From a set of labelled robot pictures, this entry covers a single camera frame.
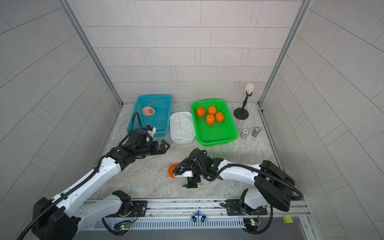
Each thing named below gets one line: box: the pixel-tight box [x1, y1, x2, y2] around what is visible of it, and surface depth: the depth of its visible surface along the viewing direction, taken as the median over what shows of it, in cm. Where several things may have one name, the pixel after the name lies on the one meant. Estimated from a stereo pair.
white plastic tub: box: [169, 111, 195, 144], surface depth 98 cm
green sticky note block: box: [282, 215, 294, 224], surface depth 68 cm
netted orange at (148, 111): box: [142, 106, 156, 116], surface depth 108 cm
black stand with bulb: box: [233, 83, 255, 120], surface depth 110 cm
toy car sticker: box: [190, 210, 208, 222], surface depth 69 cm
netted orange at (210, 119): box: [206, 114, 215, 126], surface depth 104 cm
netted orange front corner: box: [215, 112, 225, 122], surface depth 104 cm
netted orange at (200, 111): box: [196, 107, 205, 117], surface depth 107 cm
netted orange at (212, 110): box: [208, 106, 216, 115], surface depth 107 cm
